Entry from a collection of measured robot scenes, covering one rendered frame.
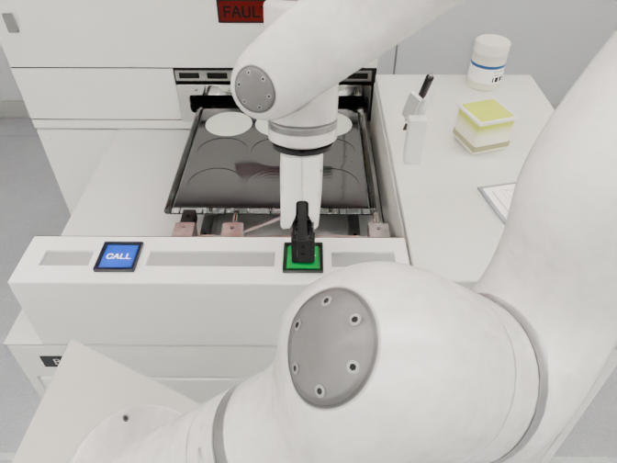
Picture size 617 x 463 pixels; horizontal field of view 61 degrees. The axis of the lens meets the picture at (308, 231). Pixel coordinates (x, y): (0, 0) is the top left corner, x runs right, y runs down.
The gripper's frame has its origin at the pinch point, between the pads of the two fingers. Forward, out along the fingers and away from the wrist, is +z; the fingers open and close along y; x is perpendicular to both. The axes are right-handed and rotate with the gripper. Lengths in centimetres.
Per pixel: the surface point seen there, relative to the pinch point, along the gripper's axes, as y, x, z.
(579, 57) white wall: -215, 138, 19
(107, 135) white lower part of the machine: -61, -49, 6
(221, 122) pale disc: -48, -18, -1
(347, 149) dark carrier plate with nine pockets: -38.6, 8.4, 0.7
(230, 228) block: -13.6, -12.1, 4.8
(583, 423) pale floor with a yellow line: -46, 84, 91
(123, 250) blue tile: -1.8, -25.7, 1.8
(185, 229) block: -13.6, -19.7, 5.0
